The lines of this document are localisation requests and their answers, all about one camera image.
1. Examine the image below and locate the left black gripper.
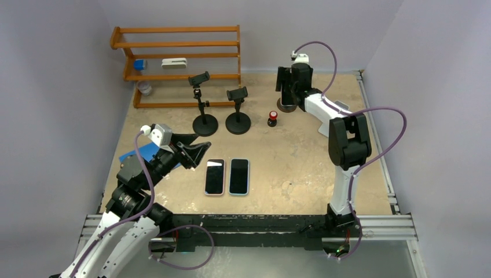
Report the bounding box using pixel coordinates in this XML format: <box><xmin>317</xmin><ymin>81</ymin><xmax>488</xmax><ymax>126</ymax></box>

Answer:
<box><xmin>142</xmin><ymin>133</ymin><xmax>210</xmax><ymax>190</ymax></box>

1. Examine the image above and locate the black tall phone stand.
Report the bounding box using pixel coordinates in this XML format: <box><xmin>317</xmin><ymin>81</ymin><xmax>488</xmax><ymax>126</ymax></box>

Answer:
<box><xmin>188</xmin><ymin>71</ymin><xmax>218</xmax><ymax>137</ymax></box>

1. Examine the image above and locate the white case phone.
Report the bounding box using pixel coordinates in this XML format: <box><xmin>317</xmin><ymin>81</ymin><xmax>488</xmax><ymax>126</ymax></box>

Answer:
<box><xmin>280</xmin><ymin>90</ymin><xmax>297</xmax><ymax>106</ymax></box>

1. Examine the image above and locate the pink case phone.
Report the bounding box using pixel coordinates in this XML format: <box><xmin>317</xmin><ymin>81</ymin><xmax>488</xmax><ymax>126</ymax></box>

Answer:
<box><xmin>204</xmin><ymin>159</ymin><xmax>225</xmax><ymax>195</ymax></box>

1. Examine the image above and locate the black round-base phone stand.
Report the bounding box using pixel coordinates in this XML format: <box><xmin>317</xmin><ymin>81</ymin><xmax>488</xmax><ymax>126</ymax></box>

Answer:
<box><xmin>225</xmin><ymin>87</ymin><xmax>251</xmax><ymax>135</ymax></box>

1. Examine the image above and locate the blue case phone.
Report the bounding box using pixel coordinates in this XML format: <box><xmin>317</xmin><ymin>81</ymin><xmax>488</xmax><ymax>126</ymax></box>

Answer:
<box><xmin>229</xmin><ymin>158</ymin><xmax>250</xmax><ymax>196</ymax></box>

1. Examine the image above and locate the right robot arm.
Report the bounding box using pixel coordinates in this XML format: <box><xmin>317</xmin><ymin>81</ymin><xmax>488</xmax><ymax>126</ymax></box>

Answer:
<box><xmin>275</xmin><ymin>63</ymin><xmax>372</xmax><ymax>236</ymax></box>

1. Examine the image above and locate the dark round phone stand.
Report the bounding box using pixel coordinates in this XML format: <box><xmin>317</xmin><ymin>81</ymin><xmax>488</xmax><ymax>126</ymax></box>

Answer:
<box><xmin>276</xmin><ymin>98</ymin><xmax>297</xmax><ymax>113</ymax></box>

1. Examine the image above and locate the white folding phone stand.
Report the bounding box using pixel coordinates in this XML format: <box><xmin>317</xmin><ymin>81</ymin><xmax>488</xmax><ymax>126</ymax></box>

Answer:
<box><xmin>316</xmin><ymin>100</ymin><xmax>351</xmax><ymax>137</ymax></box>

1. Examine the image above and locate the blue flat sheet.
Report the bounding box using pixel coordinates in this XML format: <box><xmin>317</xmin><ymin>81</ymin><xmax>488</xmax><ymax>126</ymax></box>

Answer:
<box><xmin>119</xmin><ymin>143</ymin><xmax>159</xmax><ymax>163</ymax></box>

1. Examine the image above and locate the red capped small bottle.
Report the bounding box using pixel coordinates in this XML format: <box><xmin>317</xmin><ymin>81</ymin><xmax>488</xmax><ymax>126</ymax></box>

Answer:
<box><xmin>267</xmin><ymin>111</ymin><xmax>278</xmax><ymax>127</ymax></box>

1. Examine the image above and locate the white clip object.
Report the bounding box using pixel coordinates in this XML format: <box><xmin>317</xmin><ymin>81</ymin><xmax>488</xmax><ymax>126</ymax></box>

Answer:
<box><xmin>161</xmin><ymin>57</ymin><xmax>188</xmax><ymax>70</ymax></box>

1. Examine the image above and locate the blue white small object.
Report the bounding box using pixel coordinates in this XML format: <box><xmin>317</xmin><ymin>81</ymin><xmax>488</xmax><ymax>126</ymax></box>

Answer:
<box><xmin>133</xmin><ymin>59</ymin><xmax>148</xmax><ymax>71</ymax></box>

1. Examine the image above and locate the wooden shelf rack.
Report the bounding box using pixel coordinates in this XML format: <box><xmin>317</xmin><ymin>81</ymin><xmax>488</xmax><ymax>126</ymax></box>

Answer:
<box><xmin>109</xmin><ymin>25</ymin><xmax>242</xmax><ymax>87</ymax></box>

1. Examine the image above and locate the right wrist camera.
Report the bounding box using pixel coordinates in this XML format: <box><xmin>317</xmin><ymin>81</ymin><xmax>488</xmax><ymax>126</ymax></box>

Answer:
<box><xmin>291</xmin><ymin>51</ymin><xmax>310</xmax><ymax>65</ymax></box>

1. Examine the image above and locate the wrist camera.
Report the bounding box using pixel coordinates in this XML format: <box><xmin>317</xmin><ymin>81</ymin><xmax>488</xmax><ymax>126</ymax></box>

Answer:
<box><xmin>140</xmin><ymin>124</ymin><xmax>174</xmax><ymax>153</ymax></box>
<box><xmin>291</xmin><ymin>51</ymin><xmax>310</xmax><ymax>65</ymax></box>

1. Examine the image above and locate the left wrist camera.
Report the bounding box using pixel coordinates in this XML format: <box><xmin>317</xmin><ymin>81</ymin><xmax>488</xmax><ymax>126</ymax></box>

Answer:
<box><xmin>140</xmin><ymin>124</ymin><xmax>174</xmax><ymax>153</ymax></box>

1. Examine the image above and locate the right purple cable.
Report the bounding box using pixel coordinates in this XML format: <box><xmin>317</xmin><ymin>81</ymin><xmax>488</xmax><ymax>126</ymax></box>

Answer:
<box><xmin>293</xmin><ymin>41</ymin><xmax>408</xmax><ymax>231</ymax></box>

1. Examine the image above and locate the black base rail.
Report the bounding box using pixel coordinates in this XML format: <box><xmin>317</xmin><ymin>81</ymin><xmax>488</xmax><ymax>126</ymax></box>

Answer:
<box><xmin>147</xmin><ymin>214</ymin><xmax>363</xmax><ymax>255</ymax></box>

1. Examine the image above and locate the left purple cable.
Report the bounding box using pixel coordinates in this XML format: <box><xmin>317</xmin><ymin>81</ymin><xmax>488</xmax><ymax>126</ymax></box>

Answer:
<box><xmin>69</xmin><ymin>130</ymin><xmax>156</xmax><ymax>278</ymax></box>

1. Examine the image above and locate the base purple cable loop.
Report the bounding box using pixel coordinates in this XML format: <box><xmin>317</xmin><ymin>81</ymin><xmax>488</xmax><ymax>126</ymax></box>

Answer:
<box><xmin>148</xmin><ymin>225</ymin><xmax>214</xmax><ymax>271</ymax></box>

